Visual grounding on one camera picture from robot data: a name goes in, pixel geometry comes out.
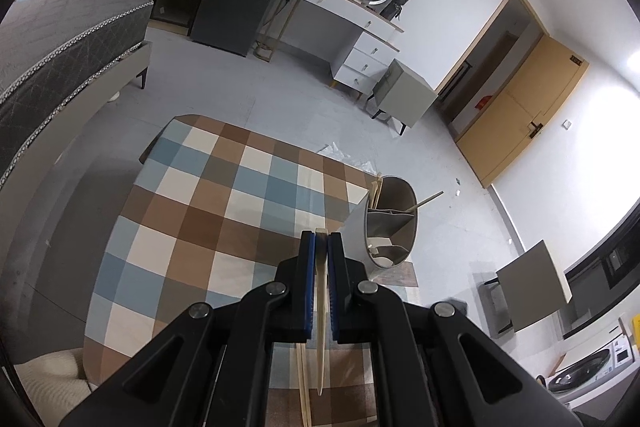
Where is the white grey utensil holder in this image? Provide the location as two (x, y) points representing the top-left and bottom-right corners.
(338, 176), (418, 279)

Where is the grey quilted bed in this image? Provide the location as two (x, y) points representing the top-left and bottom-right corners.
(0, 0), (155, 208)

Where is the grey chair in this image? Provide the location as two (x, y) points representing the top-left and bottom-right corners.
(478, 239), (573, 336)

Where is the washing machine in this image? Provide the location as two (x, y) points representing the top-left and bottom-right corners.
(546, 333), (636, 404)

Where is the checkered tablecloth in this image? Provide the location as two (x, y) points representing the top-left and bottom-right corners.
(81, 114), (421, 427)

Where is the white dressing desk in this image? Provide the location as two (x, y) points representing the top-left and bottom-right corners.
(254, 0), (404, 96)

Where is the grey nightstand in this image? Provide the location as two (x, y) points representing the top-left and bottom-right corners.
(366, 58), (437, 135)

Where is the yellow wooden door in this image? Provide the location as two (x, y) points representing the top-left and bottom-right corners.
(457, 36), (589, 187)

